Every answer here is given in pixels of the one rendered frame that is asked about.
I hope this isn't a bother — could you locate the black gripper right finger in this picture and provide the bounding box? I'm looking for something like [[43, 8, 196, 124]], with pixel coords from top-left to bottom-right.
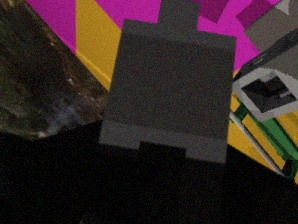
[[219, 144, 298, 224]]

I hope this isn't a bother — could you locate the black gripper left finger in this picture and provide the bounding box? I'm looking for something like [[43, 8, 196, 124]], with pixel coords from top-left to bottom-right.
[[0, 119, 103, 224]]

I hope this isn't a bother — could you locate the white pin with dark red head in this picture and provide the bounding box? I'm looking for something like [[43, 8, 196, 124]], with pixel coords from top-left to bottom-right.
[[229, 109, 287, 177]]

